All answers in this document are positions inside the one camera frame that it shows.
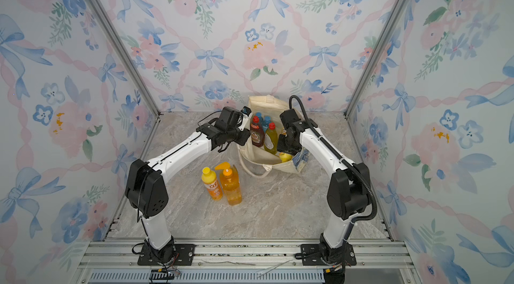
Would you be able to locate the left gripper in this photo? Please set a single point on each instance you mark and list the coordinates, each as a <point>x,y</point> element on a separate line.
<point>245,137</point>

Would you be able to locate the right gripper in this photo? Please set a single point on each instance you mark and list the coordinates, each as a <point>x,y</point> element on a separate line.
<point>282,146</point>

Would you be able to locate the yellow cap orange bottle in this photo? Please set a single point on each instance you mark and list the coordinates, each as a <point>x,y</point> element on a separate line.
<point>285,157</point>
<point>210,181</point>

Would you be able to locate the yellow-green red cap bottle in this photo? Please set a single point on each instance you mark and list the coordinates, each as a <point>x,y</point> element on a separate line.
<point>271,139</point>

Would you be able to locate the dark red Fairy bottle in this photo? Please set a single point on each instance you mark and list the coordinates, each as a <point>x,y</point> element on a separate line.
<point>257,132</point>

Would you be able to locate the cream shopping bag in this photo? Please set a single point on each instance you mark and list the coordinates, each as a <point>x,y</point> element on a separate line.
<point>260,155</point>

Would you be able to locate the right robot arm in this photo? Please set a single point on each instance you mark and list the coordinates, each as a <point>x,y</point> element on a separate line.
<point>349,194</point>

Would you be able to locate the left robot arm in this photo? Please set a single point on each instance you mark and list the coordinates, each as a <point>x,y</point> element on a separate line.
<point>147,188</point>

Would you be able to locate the orange pump soap bottle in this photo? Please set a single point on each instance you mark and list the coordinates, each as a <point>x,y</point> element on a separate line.
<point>229,179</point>

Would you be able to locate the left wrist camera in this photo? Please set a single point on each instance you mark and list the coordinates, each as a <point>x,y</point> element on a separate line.
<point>246,111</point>

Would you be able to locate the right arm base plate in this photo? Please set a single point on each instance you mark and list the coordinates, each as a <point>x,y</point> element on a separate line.
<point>321,255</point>

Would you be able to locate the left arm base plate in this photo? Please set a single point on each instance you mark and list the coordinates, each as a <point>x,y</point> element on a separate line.
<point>170,255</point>

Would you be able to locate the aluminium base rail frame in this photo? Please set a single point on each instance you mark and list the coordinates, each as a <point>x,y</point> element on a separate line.
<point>120,260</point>

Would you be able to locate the left corner aluminium post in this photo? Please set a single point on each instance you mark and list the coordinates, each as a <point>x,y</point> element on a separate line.
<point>117,44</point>

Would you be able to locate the corner aluminium post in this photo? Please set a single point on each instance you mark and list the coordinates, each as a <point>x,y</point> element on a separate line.
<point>382,42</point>
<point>117,44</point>

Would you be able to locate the right corner aluminium post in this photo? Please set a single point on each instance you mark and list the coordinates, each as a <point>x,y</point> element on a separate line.
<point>382,42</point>

